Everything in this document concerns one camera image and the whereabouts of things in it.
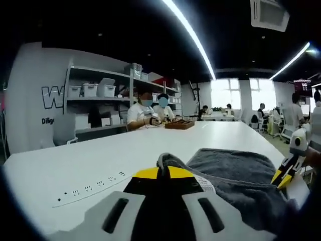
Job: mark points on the grey towel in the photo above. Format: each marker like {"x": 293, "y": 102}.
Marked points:
{"x": 238, "y": 170}

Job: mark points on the person's right hand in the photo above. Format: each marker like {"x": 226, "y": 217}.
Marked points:
{"x": 312, "y": 157}

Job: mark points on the table socket panel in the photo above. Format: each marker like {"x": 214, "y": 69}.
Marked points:
{"x": 87, "y": 188}

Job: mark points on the brown wooden tray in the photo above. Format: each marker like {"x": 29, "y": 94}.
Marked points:
{"x": 179, "y": 125}

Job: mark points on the short ceiling light strip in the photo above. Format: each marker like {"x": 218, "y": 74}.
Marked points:
{"x": 291, "y": 62}

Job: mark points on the grey chair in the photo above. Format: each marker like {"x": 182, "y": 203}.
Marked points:
{"x": 64, "y": 130}

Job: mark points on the grey storage shelf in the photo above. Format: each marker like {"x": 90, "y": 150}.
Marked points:
{"x": 100, "y": 98}

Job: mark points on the white storage bins on shelf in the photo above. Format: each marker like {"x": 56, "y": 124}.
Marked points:
{"x": 106, "y": 90}

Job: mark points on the white storage box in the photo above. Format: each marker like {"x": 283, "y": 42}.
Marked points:
{"x": 74, "y": 92}
{"x": 90, "y": 90}

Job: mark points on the ceiling air vent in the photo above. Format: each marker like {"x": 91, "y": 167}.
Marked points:
{"x": 269, "y": 15}

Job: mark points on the long ceiling light strip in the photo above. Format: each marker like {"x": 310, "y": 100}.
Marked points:
{"x": 190, "y": 30}

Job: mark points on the dark wall screen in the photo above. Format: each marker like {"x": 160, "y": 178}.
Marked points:
{"x": 302, "y": 88}

